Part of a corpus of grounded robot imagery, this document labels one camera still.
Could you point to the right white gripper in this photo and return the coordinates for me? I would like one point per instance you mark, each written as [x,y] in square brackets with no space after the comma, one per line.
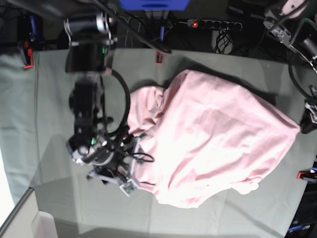
[118,166]

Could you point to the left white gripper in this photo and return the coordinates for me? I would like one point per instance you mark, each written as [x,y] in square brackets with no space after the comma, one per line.
[309,118]

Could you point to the pink t-shirt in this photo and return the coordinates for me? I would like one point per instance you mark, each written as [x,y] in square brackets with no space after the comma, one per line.
[206,135]

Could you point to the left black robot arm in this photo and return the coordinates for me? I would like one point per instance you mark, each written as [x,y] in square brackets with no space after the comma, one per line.
[293,24]

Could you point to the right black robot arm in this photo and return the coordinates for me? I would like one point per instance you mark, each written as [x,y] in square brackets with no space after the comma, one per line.
[91,29]

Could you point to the right red black clamp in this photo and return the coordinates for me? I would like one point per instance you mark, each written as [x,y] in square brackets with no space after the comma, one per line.
[309,176]

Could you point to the red black clamp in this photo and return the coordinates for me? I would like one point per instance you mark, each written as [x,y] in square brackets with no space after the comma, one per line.
[309,176]
[27,31]
[159,56]

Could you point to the middle red black clamp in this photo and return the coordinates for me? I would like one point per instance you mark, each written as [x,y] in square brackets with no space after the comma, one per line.
[159,56]

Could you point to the black power strip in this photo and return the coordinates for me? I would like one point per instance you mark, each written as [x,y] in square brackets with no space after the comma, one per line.
[217,25]

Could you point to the left red black clamp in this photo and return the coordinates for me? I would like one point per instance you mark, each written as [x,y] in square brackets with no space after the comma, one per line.
[27,31]

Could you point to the blue box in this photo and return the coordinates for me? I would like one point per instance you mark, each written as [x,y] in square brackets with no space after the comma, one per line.
[154,4]

